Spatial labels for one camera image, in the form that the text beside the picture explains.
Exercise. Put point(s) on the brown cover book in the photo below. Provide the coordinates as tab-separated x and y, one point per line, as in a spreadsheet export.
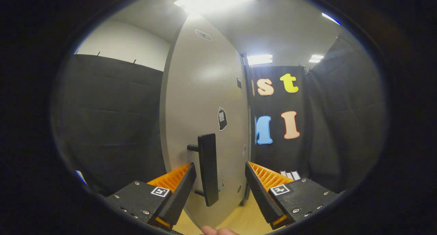
290	175

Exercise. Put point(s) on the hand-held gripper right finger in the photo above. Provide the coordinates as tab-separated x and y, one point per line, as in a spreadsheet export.
261	194

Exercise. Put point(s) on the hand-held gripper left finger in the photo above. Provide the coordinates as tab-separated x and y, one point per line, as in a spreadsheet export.
177	195

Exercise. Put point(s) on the beige cabinet door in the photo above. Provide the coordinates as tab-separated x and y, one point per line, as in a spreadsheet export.
198	91

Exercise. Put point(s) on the black backdrop cloth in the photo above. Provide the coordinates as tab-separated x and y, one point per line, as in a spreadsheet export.
109	125

